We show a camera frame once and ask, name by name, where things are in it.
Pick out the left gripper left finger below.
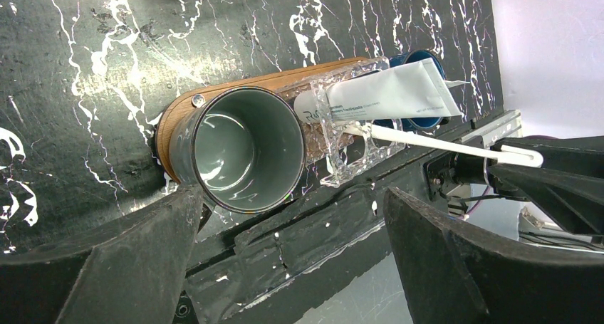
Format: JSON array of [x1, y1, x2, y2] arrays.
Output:
[[1, 187, 204, 323]]

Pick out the dark blue mug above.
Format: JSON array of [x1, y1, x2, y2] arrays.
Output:
[[370, 50, 457, 130]]

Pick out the brown wooden oval tray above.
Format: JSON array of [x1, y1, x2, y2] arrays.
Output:
[[155, 57, 367, 184]]

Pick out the black capped toothpaste tube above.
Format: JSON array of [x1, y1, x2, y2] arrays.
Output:
[[293, 58, 464, 122]]

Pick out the clear packaged toothbrushes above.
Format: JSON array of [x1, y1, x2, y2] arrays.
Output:
[[274, 57, 407, 188]]

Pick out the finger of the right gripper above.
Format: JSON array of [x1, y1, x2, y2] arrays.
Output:
[[492, 135, 603, 172], [488, 164, 603, 235]]

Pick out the grey green mug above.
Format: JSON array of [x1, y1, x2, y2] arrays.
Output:
[[170, 89, 306, 214]]

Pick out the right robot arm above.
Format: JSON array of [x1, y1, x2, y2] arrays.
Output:
[[425, 136, 603, 236]]

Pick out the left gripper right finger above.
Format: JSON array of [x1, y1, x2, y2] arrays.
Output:
[[384, 187, 603, 323]]

